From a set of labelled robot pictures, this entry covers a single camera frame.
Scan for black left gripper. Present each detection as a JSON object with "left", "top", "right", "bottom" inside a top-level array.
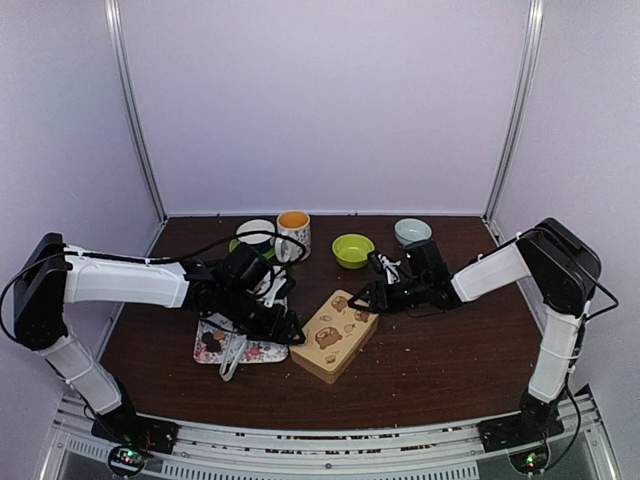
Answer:
[{"left": 220, "top": 285, "right": 306, "bottom": 345}]

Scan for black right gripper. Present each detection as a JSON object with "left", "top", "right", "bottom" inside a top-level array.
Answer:
[{"left": 349, "top": 276, "right": 430, "bottom": 314}]

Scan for bear print tin lid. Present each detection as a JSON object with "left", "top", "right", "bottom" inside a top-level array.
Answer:
[{"left": 289, "top": 290, "right": 379, "bottom": 359}]

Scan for tan tin box base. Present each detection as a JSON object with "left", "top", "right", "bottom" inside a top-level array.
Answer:
[{"left": 290, "top": 322, "right": 378, "bottom": 384}]

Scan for silver metal tongs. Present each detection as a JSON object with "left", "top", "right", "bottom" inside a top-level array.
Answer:
[{"left": 219, "top": 334, "right": 248, "bottom": 382}]

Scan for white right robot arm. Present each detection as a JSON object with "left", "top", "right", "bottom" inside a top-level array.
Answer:
[{"left": 348, "top": 217, "right": 602, "bottom": 449}]

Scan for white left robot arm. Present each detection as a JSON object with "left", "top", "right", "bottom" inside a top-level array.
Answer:
[{"left": 1, "top": 233, "right": 305, "bottom": 444}]

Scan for floral rectangular tray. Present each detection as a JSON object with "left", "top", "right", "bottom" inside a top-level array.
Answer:
[{"left": 193, "top": 313, "right": 289, "bottom": 365}]

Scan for lime green bowl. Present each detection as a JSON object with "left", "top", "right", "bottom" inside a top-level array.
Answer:
[{"left": 332, "top": 234, "right": 375, "bottom": 270}]

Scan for green saucer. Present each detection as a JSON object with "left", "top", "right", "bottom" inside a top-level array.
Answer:
[{"left": 229, "top": 237, "right": 275, "bottom": 260}]

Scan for light blue ceramic bowl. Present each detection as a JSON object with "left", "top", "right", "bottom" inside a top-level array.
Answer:
[{"left": 394, "top": 218, "right": 432, "bottom": 247}]

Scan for white mug orange interior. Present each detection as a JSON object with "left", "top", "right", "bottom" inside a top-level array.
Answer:
[{"left": 274, "top": 211, "right": 311, "bottom": 263}]

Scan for dark cup white interior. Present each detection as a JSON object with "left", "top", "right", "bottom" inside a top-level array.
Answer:
[{"left": 236, "top": 219, "right": 276, "bottom": 247}]

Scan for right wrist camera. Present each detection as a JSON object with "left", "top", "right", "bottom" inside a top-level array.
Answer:
[{"left": 367, "top": 250, "right": 406, "bottom": 285}]

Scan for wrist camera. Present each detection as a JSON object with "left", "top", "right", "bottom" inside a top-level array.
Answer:
[
  {"left": 259, "top": 269, "right": 296, "bottom": 307},
  {"left": 367, "top": 250, "right": 406, "bottom": 285}
]

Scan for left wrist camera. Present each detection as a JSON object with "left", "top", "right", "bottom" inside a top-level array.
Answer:
[{"left": 259, "top": 269, "right": 296, "bottom": 307}]

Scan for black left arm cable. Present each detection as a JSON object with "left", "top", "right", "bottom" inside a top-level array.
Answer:
[{"left": 144, "top": 232, "right": 307, "bottom": 271}]

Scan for front aluminium rail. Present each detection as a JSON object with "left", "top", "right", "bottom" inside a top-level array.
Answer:
[{"left": 35, "top": 397, "right": 622, "bottom": 479}]

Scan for right aluminium frame post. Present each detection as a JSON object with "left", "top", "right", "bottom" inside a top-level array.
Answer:
[{"left": 483, "top": 0, "right": 545, "bottom": 226}]

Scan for aluminium frame post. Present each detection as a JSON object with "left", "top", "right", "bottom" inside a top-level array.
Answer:
[
  {"left": 483, "top": 0, "right": 545, "bottom": 226},
  {"left": 104, "top": 0, "right": 168, "bottom": 223}
]

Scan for left aluminium frame post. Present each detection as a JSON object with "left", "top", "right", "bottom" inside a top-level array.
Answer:
[{"left": 104, "top": 0, "right": 168, "bottom": 223}]

